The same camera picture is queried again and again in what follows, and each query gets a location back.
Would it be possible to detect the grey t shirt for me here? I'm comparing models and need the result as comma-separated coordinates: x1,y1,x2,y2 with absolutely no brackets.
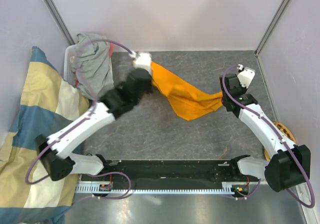
71,33,114,101

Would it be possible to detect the orange t shirt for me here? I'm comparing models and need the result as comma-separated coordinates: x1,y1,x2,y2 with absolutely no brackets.
151,62,223,121

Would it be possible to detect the left aluminium frame post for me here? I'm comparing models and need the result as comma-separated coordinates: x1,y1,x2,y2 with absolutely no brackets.
43,0,75,45

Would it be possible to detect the aluminium frame post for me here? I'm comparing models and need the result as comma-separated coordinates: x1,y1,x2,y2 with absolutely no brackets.
43,0,75,45
254,0,291,57

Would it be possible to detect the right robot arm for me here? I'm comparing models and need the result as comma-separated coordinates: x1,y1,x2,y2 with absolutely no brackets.
219,73,311,192

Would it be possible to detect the right aluminium frame post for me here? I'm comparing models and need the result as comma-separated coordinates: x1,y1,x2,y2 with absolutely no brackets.
254,0,291,57

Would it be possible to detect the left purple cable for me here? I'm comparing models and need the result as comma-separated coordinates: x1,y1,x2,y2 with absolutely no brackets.
24,38,138,200

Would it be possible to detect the blue yellow striped pillow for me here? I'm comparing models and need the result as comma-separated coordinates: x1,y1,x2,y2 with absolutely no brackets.
0,46,89,224

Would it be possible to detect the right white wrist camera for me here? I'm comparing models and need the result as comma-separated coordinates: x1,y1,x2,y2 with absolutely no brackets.
237,64,256,89

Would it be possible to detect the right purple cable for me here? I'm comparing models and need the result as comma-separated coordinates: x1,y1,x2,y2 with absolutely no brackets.
221,64,316,208

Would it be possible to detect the purple cable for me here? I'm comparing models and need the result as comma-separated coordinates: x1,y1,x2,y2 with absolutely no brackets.
24,38,138,200
221,64,316,208

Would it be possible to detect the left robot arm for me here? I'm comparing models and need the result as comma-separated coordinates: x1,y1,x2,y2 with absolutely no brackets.
34,67,152,181

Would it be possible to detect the slotted cable duct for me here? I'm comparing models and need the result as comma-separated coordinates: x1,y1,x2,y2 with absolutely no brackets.
75,181,249,195

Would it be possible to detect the white plastic basket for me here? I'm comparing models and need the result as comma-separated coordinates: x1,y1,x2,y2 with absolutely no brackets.
63,44,76,87

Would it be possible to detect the pink red garment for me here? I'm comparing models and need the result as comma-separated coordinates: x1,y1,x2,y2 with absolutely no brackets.
108,43,114,58

